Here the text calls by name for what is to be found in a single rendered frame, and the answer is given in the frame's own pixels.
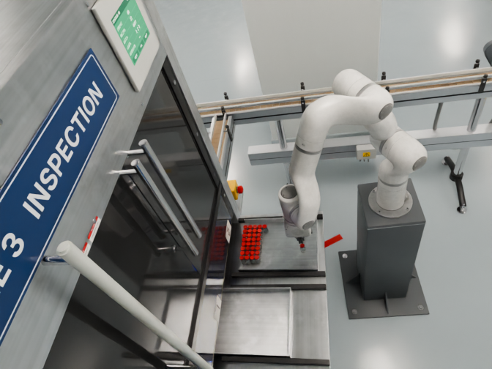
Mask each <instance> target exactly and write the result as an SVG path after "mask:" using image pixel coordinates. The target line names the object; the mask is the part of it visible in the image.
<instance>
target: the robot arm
mask: <svg viewBox="0 0 492 369"><path fill-rule="evenodd" d="M332 90H333V92H334V94H335V95H327V96H324V97H321V98H319V99H317V100H316V101H314V102H312V103H311V104H310V105H309V106H308V107H306V109H305V111H304V112H303V114H302V118H301V120H300V123H299V129H298V132H297V137H296V140H295V144H294V150H293V153H292V156H291V162H290V166H289V175H290V177H291V180H292V182H293V184H287V185H284V186H283V187H281V188H280V190H279V192H278V198H279V201H280V205H281V208H282V211H283V219H284V227H285V232H286V236H287V237H295V238H296V239H297V241H299V244H300V243H302V244H303V241H305V237H307V236H310V235H311V234H312V233H313V231H312V229H311V228H310V227H312V225H313V224H314V223H315V221H316V218H317V215H318V211H319V207H320V201H321V199H320V192H319V188H318V183H317V181H316V176H315V171H316V166H317V164H318V160H319V158H320V155H321V151H322V149H323V146H324V142H325V139H326V136H327V133H328V130H329V129H330V128H331V127H332V126H335V125H342V124H347V125H364V127H365V128H366V129H367V131H368V132H369V133H370V142H371V144H372V146H373V147H374V148H375V149H376V150H377V151H378V152H380V153H381V154H382V155H383V156H385V157H386V159H384V160H383V161H382V162H381V164H380V166H379V175H378V185H377V187H376V188H374V189H373V190H372V191H371V192H370V195H369V197H368V203H369V206H370V208H371V209H372V210H373V211H374V212H375V213H376V214H377V215H379V216H382V217H385V218H398V217H402V216H404V215H406V214H407V213H408V212H409V211H410V210H411V207H412V202H413V201H412V197H411V195H410V193H409V192H408V191H407V190H406V188H407V183H408V178H409V174H410V173H412V172H414V171H416V170H418V169H419V168H421V167H423V166H424V164H425V163H426V161H427V159H428V153H427V151H426V149H425V147H424V146H423V145H422V144H421V143H420V142H419V141H417V140H416V139H415V138H413V137H412V136H410V135H409V134H408V133H406V132H405V131H404V130H402V129H400V128H399V126H398V123H397V120H396V118H395V116H394V114H393V112H392V109H393V105H394V102H393V98H392V96H391V94H390V93H389V92H388V91H387V90H386V89H384V88H383V87H381V86H380V85H378V84H377V83H375V82H373V81H372V80H371V79H369V78H367V77H366V76H364V75H363V74H362V73H360V72H358V71H356V70H353V69H347V70H343V71H341V72H340V73H339V74H337V76H336V77H335V79H334V81H333V83H332Z"/></svg>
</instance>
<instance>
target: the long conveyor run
mask: <svg viewBox="0 0 492 369"><path fill-rule="evenodd" d="M475 62H476V64H474V67H473V69H470V70H459V71H453V72H442V73H436V74H430V75H419V76H413V77H407V78H396V79H389V80H386V76H385V75H386V72H385V71H383V72H382V76H381V81H374V82H375V83H377V84H378V85H380V86H381V87H383V88H384V89H386V90H387V91H388V92H389V93H390V94H391V96H392V98H393V102H394V105H393V108H399V107H406V106H413V105H426V104H433V103H445V102H452V101H459V100H473V99H480V98H486V97H492V67H483V68H479V65H480V60H479V59H476V61H475ZM300 84H301V91H296V92H285V93H279V94H268V95H261V96H255V97H244V98H238V99H232V100H230V99H229V98H228V95H227V92H224V93H223V94H224V95H225V96H224V98H225V100H221V101H214V102H203V103H197V104H196V106H197V108H198V111H199V113H200V115H201V118H202V121H203V123H204V126H205V128H210V127H211V124H212V118H214V116H215V114H217V118H223V117H224V115H225V113H227V117H229V116H233V119H234V124H235V125H238V124H251V123H259V122H271V121H278V120H285V119H298V118H302V114H303V112H304V111H305V109H306V107H308V106H309V105H310V104H311V103H313V102H314V101H316V100H317V99H319V98H321V97H324V96H327V95H335V94H334V92H333V90H332V86H331V87H325V88H319V89H308V90H305V86H303V85H304V82H301V83H300Z"/></svg>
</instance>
